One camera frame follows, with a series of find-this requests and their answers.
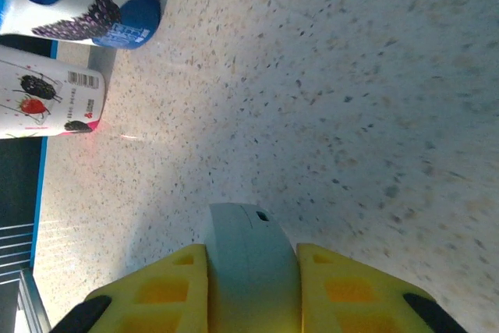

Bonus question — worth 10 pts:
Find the blue lid yogurt cup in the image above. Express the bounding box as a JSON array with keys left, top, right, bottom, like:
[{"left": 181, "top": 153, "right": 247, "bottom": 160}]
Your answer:
[{"left": 0, "top": 0, "right": 161, "bottom": 50}]

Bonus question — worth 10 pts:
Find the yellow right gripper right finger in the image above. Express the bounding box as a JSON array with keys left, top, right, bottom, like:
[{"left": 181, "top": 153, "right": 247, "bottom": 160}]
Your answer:
[{"left": 296, "top": 243, "right": 469, "bottom": 333}]

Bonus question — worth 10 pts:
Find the aluminium front frame rail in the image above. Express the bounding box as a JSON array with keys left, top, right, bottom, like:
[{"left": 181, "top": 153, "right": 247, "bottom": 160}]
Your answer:
[{"left": 17, "top": 266, "right": 51, "bottom": 333}]

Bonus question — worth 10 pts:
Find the pink lid yogurt cup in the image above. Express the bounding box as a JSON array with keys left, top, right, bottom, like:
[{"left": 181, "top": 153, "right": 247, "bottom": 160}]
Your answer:
[{"left": 0, "top": 44, "right": 107, "bottom": 140}]

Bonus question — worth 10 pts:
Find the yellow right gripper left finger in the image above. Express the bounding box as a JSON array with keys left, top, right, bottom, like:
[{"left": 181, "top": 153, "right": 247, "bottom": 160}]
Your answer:
[{"left": 50, "top": 243, "right": 211, "bottom": 333}]

